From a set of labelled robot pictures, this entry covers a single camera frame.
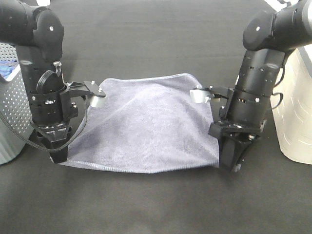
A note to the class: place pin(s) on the white cylinder at table edge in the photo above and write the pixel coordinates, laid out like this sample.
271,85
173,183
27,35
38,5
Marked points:
43,2

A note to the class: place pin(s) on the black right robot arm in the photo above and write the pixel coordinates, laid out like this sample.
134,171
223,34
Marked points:
269,39

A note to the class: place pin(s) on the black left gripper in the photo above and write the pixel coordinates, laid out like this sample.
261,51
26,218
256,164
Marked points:
51,110

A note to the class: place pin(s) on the cream white plastic basket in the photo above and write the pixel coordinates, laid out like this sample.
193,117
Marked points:
293,117

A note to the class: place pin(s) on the grey perforated plastic basket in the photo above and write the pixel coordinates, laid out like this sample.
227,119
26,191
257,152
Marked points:
15,108

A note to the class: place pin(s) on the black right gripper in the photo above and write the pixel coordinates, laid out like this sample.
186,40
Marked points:
243,113

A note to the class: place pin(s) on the black table cloth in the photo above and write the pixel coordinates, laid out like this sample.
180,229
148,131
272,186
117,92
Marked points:
128,39

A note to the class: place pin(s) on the blue cloth in basket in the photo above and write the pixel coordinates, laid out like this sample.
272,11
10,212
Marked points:
8,72

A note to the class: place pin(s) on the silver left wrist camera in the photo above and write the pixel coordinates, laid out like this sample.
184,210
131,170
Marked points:
89,90

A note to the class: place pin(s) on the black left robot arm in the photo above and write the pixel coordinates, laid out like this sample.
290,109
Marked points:
37,35

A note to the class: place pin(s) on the grey microfibre towel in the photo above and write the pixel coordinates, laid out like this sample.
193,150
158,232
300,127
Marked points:
147,125

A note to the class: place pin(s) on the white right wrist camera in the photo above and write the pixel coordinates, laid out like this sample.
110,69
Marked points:
207,94

